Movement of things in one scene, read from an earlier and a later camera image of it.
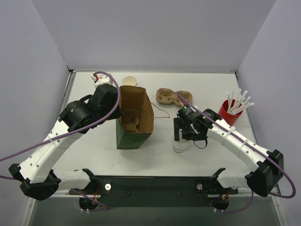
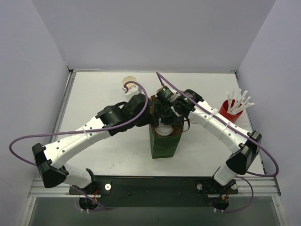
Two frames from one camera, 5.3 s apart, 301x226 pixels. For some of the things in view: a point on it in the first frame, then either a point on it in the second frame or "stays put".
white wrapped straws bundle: [236, 104] stays put
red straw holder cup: [230, 118] stays put
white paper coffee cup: [179, 146] -> [164, 134]
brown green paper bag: [136, 125] -> [162, 146]
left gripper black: [115, 111] -> [146, 120]
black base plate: [154, 191] stays put
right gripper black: [182, 125] -> [168, 119]
